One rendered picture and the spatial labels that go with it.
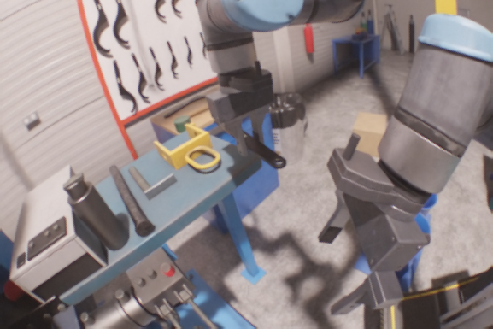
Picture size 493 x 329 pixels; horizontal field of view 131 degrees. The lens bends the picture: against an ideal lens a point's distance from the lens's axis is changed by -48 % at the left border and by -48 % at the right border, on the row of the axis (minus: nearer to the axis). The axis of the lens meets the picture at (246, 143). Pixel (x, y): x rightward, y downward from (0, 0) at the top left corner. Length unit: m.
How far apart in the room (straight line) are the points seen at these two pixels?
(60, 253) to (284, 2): 0.59
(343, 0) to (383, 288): 0.35
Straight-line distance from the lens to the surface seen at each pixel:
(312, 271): 1.57
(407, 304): 1.27
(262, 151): 0.44
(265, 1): 0.26
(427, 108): 0.20
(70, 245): 0.52
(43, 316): 0.72
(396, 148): 0.21
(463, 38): 0.21
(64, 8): 2.32
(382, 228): 0.24
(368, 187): 0.20
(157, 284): 0.53
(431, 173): 0.21
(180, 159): 0.70
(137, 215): 0.56
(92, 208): 0.50
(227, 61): 0.38
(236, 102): 0.41
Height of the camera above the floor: 1.44
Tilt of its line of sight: 31 degrees down
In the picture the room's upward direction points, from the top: 12 degrees counter-clockwise
